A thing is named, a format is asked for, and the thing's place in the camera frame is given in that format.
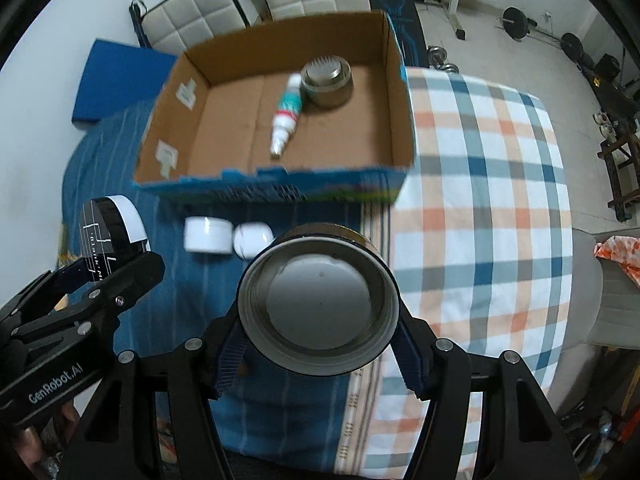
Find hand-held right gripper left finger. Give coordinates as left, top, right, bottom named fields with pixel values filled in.
left=57, top=317, right=251, bottom=480

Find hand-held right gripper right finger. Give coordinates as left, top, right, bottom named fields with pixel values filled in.
left=389, top=310, right=583, bottom=480

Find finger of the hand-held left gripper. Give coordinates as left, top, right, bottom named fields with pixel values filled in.
left=10, top=251, right=167, bottom=348
left=0, top=257, right=93, bottom=328

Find black and white tape roll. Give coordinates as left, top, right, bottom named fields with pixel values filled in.
left=79, top=194, right=152, bottom=283

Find round black metal tin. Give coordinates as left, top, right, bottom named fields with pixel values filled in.
left=236, top=225, right=401, bottom=377

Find cardboard box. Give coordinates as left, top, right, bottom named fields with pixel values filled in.
left=132, top=10, right=417, bottom=206

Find blue striped blanket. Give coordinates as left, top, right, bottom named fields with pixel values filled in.
left=59, top=97, right=393, bottom=463

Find wide white jar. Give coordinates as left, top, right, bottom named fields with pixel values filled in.
left=182, top=215, right=235, bottom=255

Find small white jar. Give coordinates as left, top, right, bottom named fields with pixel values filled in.
left=232, top=223, right=275, bottom=260

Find plaid blanket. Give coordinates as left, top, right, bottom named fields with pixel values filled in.
left=357, top=66, right=574, bottom=480

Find grey armchair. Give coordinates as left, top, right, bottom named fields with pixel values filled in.
left=544, top=226, right=640, bottom=403

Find blue foam mat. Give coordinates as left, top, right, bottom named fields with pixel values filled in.
left=71, top=37, right=179, bottom=129

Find white spray bottle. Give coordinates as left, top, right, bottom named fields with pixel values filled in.
left=269, top=73, right=305, bottom=157

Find orange patterned cloth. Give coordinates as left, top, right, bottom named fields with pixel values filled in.
left=593, top=236, right=640, bottom=287

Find white quilted chair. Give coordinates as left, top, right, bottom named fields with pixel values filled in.
left=141, top=0, right=252, bottom=57

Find round grey metal tin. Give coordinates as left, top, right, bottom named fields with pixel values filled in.
left=301, top=56, right=354, bottom=109

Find dark wooden stand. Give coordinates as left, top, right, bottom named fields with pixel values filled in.
left=596, top=119, right=640, bottom=224

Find chrome dumbbell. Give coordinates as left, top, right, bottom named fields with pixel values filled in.
left=426, top=45, right=461, bottom=74

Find black barbell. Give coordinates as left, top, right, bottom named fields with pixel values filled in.
left=499, top=6, right=597, bottom=63

